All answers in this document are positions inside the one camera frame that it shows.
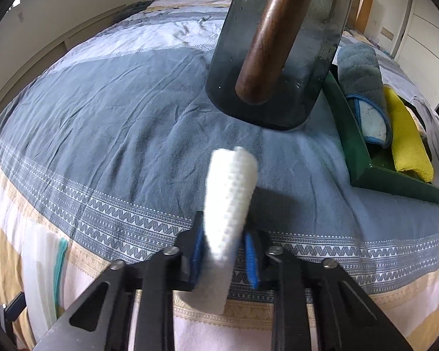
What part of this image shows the grey fluffy towel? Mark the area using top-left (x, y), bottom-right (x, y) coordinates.
top-left (336, 42), bottom-right (394, 147)

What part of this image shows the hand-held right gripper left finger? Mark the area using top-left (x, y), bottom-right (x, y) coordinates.
top-left (33, 212), bottom-right (206, 351)

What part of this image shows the grey white patterned cloth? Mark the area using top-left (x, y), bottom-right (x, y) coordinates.
top-left (410, 97), bottom-right (439, 191)

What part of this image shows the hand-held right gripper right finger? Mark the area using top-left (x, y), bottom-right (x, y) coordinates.
top-left (242, 231), bottom-right (414, 351)

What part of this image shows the white towel teal stripe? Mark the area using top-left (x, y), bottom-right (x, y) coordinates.
top-left (21, 223), bottom-right (71, 337)

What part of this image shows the striped grey bed quilt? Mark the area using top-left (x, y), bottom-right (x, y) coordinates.
top-left (0, 0), bottom-right (439, 351)

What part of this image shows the smoky transparent container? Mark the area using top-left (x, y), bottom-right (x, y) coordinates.
top-left (205, 0), bottom-right (359, 131)

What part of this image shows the black stand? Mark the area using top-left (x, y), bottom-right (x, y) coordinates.
top-left (0, 292), bottom-right (26, 337)

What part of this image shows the white waffle cloth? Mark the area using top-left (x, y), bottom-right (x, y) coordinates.
top-left (196, 146), bottom-right (259, 315)

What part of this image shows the white wardrobe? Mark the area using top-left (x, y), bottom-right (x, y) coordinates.
top-left (394, 0), bottom-right (439, 106)

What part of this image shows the brown wooden handle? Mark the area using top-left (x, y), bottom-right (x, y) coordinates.
top-left (235, 0), bottom-right (316, 105)

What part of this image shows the green box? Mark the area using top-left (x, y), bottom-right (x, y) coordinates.
top-left (322, 64), bottom-right (439, 206)

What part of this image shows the yellow cloth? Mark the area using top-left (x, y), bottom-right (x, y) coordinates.
top-left (382, 86), bottom-right (434, 184)

